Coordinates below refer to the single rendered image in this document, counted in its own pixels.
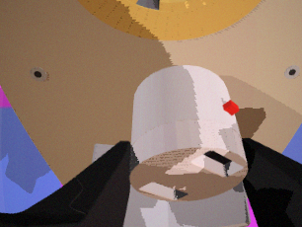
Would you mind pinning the beige rectangular block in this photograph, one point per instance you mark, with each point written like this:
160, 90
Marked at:
70, 68

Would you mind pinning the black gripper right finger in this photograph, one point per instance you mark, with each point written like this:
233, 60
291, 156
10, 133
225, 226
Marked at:
273, 186

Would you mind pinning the white cylinder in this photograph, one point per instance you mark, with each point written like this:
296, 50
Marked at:
185, 140

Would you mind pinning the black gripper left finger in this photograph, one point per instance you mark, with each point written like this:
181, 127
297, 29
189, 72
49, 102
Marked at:
97, 197

